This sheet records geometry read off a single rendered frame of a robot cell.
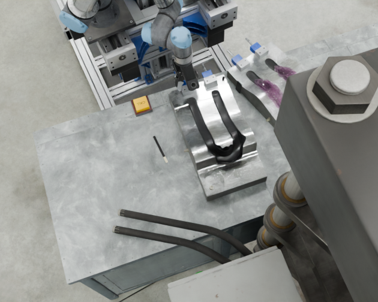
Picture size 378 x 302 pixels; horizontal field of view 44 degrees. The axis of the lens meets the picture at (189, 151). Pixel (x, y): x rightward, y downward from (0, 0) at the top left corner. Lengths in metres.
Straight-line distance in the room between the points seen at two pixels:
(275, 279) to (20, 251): 1.96
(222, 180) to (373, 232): 1.26
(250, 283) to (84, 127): 1.21
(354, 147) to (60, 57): 2.85
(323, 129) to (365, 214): 0.14
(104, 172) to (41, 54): 1.60
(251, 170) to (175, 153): 0.34
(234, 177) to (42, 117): 1.64
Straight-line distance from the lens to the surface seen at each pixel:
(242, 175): 1.94
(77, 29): 1.96
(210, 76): 2.07
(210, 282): 1.21
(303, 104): 0.77
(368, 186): 0.74
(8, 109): 3.33
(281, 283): 1.22
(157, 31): 1.83
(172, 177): 2.00
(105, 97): 2.90
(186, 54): 1.84
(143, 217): 1.90
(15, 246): 2.95
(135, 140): 2.09
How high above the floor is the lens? 2.67
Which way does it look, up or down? 66 degrees down
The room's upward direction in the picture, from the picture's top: 7 degrees counter-clockwise
